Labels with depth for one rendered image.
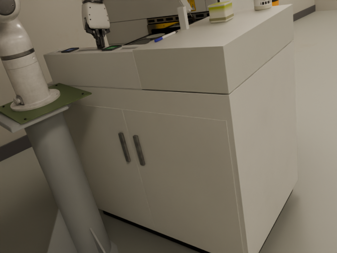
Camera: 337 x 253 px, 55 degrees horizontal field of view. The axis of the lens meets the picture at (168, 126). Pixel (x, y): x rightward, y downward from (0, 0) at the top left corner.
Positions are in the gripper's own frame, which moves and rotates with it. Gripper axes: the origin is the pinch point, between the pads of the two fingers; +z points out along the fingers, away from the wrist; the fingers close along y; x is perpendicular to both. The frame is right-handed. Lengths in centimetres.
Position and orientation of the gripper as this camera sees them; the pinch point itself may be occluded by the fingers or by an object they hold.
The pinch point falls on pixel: (100, 42)
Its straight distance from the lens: 135.3
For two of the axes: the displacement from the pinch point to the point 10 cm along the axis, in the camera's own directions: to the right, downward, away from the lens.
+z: 1.6, 9.8, 1.1
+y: -6.8, 1.9, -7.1
